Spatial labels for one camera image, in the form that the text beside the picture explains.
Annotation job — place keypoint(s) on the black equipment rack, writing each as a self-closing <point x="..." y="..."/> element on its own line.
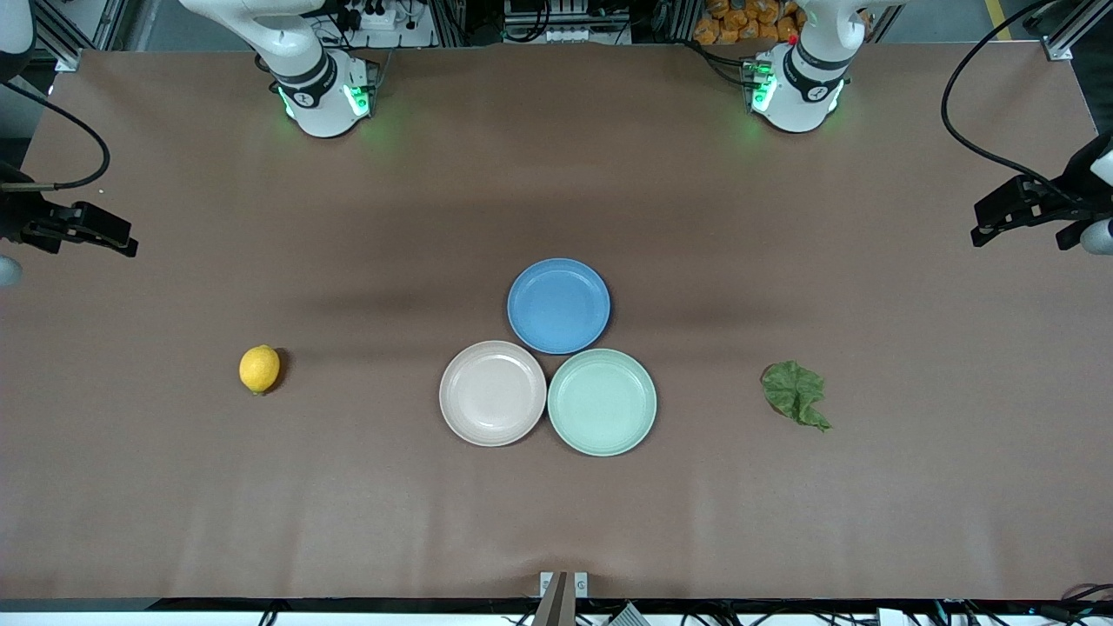
<point x="565" y="10"/>

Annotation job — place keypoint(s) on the aluminium frame post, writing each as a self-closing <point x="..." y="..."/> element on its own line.
<point x="452" y="22"/>
<point x="683" y="22"/>

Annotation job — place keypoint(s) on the grey ribbed object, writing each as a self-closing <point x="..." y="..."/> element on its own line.
<point x="628" y="616"/>

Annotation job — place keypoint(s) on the small white box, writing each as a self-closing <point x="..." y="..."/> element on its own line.
<point x="892" y="617"/>

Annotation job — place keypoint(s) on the small white power strip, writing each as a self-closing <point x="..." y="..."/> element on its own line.
<point x="569" y="35"/>

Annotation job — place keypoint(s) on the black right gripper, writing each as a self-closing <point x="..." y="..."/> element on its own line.
<point x="19" y="217"/>

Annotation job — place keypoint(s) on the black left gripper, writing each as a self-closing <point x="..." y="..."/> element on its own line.
<point x="1081" y="196"/>

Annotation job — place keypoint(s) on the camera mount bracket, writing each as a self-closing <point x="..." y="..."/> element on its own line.
<point x="556" y="604"/>

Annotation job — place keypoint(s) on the blue round plate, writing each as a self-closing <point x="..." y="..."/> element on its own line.
<point x="558" y="306"/>

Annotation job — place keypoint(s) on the pale green round plate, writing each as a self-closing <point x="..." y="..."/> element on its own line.
<point x="602" y="402"/>

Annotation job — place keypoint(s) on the green lettuce leaf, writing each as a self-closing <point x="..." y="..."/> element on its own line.
<point x="793" y="391"/>

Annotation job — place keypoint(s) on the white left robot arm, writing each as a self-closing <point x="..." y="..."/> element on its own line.
<point x="796" y="96"/>

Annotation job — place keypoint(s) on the yellow lemon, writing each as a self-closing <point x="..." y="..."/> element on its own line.
<point x="259" y="369"/>

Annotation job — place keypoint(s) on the orange fruit pile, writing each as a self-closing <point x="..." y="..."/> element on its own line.
<point x="730" y="22"/>

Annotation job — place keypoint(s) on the aluminium frame extrusion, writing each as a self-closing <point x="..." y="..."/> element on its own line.
<point x="1059" y="50"/>
<point x="68" y="61"/>

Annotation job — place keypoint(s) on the beige round plate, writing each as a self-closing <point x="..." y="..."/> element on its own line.
<point x="492" y="393"/>

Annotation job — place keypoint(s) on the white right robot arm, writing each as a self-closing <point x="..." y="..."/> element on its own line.
<point x="317" y="96"/>

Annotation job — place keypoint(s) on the white power strip board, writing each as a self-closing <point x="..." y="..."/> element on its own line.
<point x="409" y="36"/>

